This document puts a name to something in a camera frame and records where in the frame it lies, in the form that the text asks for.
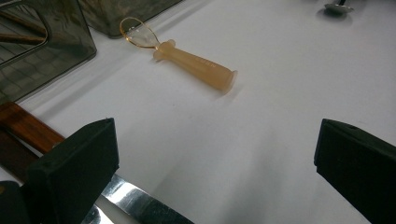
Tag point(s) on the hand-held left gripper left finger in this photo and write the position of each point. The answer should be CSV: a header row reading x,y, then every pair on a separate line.
x,y
74,168

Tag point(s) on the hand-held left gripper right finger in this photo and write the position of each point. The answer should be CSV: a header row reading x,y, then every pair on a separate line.
x,y
361,168

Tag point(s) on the transparent grey plastic container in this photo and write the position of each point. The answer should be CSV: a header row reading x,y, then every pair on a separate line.
x,y
106,15
68,37

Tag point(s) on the brown wooden chopstick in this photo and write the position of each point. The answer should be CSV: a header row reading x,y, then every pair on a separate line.
x,y
25,23
18,38

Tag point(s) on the translucent orange plastic spoon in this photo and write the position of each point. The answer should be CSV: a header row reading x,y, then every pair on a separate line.
x,y
199,67

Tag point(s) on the metal spoon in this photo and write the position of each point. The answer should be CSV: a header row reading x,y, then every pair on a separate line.
x,y
337,8

